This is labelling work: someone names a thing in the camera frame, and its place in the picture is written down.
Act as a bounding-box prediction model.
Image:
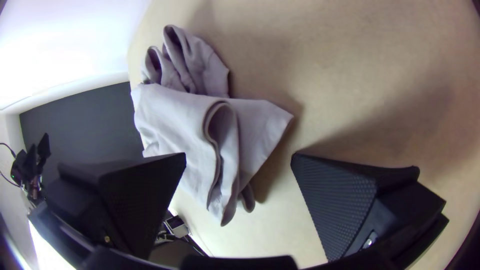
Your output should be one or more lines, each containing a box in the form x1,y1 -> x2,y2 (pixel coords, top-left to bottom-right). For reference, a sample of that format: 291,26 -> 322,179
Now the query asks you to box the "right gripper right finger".
290,151 -> 450,263

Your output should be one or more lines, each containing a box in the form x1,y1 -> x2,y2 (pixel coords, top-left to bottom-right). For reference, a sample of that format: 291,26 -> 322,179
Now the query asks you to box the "grey t-shirt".
130,24 -> 295,227

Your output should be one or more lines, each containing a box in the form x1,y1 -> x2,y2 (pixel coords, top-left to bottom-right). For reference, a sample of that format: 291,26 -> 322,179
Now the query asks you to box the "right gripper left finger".
28,151 -> 187,262

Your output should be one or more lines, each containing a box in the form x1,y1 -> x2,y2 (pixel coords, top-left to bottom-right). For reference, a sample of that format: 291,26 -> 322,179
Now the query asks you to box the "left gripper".
25,133 -> 52,170

